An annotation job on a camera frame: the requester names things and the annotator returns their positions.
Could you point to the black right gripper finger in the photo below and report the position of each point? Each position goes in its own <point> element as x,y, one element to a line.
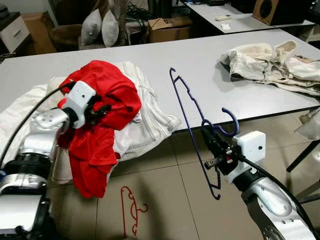
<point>216,137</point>
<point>211,147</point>

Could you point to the purple plastic hanger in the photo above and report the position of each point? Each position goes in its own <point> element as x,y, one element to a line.
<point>237,122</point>

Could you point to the red striped polo shirt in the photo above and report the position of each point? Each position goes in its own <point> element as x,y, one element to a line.
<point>95,160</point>

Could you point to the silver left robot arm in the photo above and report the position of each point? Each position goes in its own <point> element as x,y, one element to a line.
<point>47,122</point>

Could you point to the red plastic hanger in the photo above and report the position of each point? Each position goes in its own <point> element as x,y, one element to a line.
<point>131,189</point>

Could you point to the cream denim jacket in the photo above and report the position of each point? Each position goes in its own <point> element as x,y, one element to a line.
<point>150,120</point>

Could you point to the black table leg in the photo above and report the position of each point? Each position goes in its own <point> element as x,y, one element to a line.
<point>302,156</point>

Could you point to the brown round chair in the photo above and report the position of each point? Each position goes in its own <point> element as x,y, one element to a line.
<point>65,37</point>

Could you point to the grey pillow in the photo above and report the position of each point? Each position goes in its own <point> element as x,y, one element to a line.
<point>91,29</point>
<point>110,30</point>

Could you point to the crumpled cream denim garment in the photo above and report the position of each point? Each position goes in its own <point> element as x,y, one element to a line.
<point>260,65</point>

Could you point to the tall brown cardboard box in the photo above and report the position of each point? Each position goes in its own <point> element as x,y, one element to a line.
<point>42,30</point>

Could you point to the flat brown cardboard box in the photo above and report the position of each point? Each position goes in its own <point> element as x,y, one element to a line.
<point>170,32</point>

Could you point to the small white card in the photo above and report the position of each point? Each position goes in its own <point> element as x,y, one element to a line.
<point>225,26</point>

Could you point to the white drawer cabinet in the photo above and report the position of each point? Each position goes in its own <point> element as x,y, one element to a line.
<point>14,32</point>

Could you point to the beige oblong object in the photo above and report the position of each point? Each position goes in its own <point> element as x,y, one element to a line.
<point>223,18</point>

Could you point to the wooden speaker box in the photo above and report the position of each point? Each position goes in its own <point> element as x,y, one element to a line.
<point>272,11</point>

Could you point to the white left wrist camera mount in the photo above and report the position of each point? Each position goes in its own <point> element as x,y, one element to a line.
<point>80,100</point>

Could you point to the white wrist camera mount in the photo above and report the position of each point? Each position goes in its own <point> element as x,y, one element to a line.
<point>80,100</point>
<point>252,147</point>

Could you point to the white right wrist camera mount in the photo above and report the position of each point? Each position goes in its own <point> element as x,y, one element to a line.
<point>252,147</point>

